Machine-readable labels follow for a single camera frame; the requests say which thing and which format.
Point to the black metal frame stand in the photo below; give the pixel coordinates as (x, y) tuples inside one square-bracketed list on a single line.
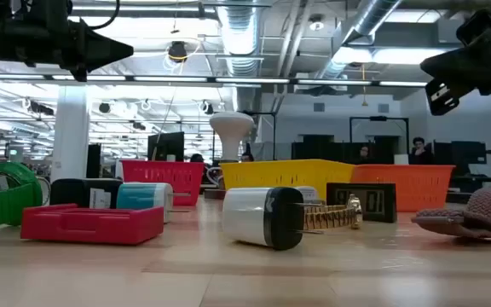
[(378, 118)]

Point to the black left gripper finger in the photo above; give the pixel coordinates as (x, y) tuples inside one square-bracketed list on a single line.
[(100, 49), (77, 73)]

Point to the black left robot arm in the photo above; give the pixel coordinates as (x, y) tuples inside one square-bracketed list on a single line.
[(15, 8)]

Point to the silver corrugated air duct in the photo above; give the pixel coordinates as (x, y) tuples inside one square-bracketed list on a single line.
[(239, 34)]

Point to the black framed clock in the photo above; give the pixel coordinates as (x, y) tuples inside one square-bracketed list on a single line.
[(369, 200)]

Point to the red plastic basket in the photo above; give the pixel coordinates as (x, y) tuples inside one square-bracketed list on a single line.
[(160, 175)]

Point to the long ceiling light bar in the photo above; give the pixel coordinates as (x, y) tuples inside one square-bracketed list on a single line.
[(228, 80)]

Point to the black monitor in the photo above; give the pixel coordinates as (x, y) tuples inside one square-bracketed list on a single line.
[(166, 146)]

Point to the white pillar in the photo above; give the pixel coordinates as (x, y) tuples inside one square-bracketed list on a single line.
[(71, 132)]

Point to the black tall speaker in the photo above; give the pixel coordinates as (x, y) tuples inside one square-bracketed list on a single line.
[(94, 160)]

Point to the black monitor on arm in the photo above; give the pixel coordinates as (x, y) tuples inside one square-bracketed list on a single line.
[(463, 151)]

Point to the red plastic tray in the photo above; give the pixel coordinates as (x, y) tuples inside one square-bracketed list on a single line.
[(92, 226)]

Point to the white mushroom-shaped lamp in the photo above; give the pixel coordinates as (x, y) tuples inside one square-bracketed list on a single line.
[(232, 128)]

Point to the orange plastic basket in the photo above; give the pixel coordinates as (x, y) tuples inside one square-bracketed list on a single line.
[(420, 183)]

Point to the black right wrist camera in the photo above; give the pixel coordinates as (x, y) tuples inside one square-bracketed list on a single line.
[(477, 25)]

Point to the white box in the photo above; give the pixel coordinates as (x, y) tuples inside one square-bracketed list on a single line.
[(401, 159)]

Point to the maroon braided watch band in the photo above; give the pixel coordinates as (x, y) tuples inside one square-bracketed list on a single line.
[(484, 209)]

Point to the yellow plastic basket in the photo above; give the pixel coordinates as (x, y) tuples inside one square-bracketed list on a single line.
[(271, 175)]

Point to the person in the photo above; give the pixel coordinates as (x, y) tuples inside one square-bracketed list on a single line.
[(364, 154), (197, 158), (420, 153), (247, 157)]

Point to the white and black charger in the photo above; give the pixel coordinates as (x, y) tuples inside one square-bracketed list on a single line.
[(254, 215)]

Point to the green plastic basket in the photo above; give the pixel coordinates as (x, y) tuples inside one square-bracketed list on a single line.
[(2, 204)]

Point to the teal and white charger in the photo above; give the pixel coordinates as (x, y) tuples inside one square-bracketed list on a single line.
[(141, 196)]

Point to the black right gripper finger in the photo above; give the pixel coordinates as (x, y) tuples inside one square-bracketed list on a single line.
[(441, 96), (454, 66)]

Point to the silver slanted air duct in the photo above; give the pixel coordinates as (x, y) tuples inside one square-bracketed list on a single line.
[(365, 25)]

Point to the black charger with white label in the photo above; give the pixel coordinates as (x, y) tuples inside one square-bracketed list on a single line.
[(71, 192)]

